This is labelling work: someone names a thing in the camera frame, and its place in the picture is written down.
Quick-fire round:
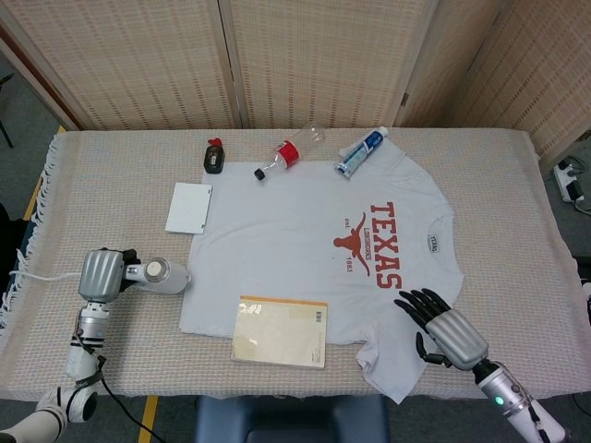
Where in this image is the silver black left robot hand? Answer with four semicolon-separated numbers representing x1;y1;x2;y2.
77;247;142;304

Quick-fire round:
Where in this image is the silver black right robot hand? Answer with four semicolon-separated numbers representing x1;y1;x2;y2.
394;288;489;372

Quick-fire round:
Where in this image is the white Texas print T-shirt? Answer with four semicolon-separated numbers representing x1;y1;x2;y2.
178;139;465;406

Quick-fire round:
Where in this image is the beige woven tablecloth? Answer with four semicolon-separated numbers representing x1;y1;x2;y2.
0;126;583;402

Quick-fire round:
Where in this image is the white flat box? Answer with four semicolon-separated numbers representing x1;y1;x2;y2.
164;182;214;236

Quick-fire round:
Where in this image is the small black red device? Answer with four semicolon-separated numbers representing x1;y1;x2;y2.
203;137;228;176

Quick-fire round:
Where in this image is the cream cover book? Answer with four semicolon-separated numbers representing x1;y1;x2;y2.
230;294;330;370

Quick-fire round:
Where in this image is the white power strip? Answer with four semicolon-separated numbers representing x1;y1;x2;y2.
553;159;586;203

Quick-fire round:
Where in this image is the blue white toothpaste tube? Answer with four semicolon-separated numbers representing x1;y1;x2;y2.
334;128;389;179

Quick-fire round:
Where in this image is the wicker folding screen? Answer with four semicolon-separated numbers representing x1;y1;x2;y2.
0;0;591;158

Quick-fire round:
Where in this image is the clear bottle with red label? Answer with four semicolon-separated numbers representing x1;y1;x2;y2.
252;124;328;183

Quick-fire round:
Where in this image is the thin grey cable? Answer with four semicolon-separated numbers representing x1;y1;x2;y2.
9;269;84;283

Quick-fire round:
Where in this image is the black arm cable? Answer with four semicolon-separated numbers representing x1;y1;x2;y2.
76;331;163;443

